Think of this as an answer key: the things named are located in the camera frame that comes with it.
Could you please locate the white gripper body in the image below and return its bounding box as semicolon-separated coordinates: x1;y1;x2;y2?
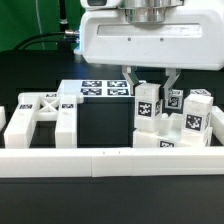
80;7;224;70

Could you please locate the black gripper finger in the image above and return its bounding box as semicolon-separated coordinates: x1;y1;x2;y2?
122;65;140;96
160;68;181;100

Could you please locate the white chair seat part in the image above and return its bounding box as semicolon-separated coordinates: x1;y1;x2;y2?
133;113;212;148

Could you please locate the white front fence bar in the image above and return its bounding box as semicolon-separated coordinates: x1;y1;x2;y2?
0;147;224;178

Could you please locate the white side block left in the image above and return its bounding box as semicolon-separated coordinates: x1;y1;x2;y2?
0;106;6;131

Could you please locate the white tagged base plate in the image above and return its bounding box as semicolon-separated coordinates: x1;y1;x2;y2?
57;80;131;97

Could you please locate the black cable with connector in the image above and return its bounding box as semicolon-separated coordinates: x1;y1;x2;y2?
13;29;81;51

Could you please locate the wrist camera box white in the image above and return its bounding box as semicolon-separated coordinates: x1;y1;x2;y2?
80;0;122;9

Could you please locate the white chair back frame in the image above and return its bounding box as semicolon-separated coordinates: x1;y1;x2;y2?
4;92;84;149

